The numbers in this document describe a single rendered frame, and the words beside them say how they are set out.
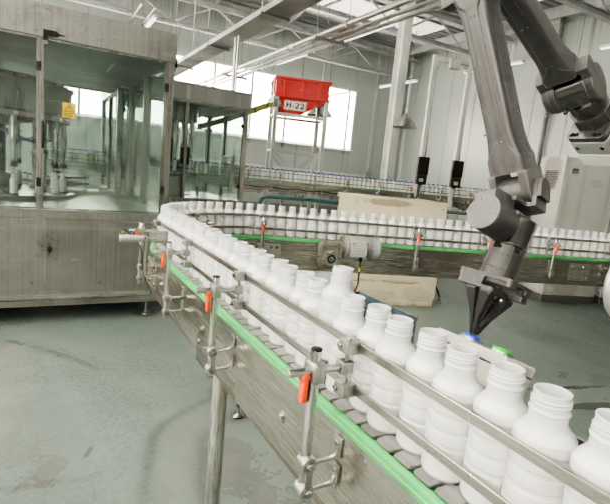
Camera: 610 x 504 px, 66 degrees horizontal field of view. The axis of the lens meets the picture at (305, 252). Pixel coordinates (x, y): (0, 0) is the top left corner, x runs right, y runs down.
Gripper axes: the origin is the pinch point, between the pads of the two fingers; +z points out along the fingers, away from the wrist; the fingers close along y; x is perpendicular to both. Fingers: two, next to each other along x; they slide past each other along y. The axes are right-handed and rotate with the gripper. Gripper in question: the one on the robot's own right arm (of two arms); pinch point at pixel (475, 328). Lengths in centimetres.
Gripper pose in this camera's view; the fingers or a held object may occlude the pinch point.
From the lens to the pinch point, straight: 84.0
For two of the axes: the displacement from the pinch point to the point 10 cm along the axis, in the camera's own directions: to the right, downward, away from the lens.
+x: 7.9, 3.4, 5.2
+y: 4.8, 1.9, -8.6
